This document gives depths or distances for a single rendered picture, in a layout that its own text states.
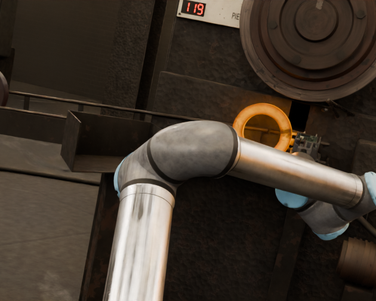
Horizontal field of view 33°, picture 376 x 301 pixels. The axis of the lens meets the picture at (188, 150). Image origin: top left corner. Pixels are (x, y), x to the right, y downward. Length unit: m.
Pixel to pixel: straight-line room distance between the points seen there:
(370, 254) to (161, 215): 0.78
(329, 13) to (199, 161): 0.76
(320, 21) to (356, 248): 0.65
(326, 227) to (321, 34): 0.54
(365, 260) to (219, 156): 0.72
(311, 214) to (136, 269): 0.66
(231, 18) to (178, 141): 0.93
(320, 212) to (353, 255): 0.20
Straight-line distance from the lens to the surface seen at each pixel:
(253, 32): 1.94
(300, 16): 1.85
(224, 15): 2.11
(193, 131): 1.25
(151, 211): 1.24
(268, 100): 2.05
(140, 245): 1.20
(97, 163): 1.82
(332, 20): 1.85
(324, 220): 1.69
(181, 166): 1.25
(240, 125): 1.99
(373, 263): 1.84
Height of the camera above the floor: 0.98
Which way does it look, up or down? 9 degrees down
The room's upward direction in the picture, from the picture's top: 12 degrees clockwise
